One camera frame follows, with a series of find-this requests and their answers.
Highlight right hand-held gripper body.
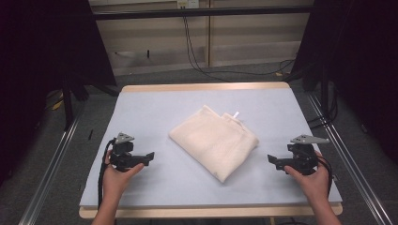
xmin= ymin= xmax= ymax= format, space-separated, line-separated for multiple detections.
xmin=283 ymin=134 xmax=330 ymax=176

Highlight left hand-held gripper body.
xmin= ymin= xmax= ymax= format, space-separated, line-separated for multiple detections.
xmin=108 ymin=132 xmax=148 ymax=173

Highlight cream mesh laundry bag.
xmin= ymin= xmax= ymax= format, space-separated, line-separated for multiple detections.
xmin=168 ymin=104 xmax=260 ymax=184

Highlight person's left hand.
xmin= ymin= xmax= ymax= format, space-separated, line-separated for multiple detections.
xmin=102 ymin=149 xmax=145 ymax=202

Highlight person's right hand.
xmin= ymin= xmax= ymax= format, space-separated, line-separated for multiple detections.
xmin=283 ymin=151 xmax=331 ymax=204

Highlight black metal stand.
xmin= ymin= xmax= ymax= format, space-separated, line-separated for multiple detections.
xmin=61 ymin=76 xmax=75 ymax=131

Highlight light wooden table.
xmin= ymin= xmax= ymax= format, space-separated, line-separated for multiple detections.
xmin=78 ymin=82 xmax=344 ymax=219

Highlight black curtain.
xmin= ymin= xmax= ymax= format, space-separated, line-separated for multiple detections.
xmin=289 ymin=0 xmax=398 ymax=165
xmin=0 ymin=0 xmax=117 ymax=188

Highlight black horizontal bar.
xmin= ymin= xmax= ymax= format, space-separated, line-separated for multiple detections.
xmin=93 ymin=5 xmax=314 ymax=22

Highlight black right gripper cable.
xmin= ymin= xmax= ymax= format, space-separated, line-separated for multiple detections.
xmin=314 ymin=154 xmax=334 ymax=199

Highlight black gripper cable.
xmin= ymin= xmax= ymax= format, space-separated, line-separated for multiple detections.
xmin=314 ymin=154 xmax=334 ymax=199
xmin=97 ymin=139 xmax=116 ymax=211

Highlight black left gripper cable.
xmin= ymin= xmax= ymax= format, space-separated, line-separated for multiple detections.
xmin=97 ymin=139 xmax=116 ymax=211

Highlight black floor cables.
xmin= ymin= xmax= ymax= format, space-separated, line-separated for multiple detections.
xmin=307 ymin=83 xmax=340 ymax=131

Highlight aluminium floor rail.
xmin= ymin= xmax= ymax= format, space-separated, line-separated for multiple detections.
xmin=18 ymin=115 xmax=84 ymax=225
xmin=306 ymin=93 xmax=393 ymax=225

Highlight black wall cable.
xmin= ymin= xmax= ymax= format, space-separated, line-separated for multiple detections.
xmin=182 ymin=16 xmax=297 ymax=83

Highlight white wall socket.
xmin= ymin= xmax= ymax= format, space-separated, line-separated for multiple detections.
xmin=176 ymin=0 xmax=200 ymax=9

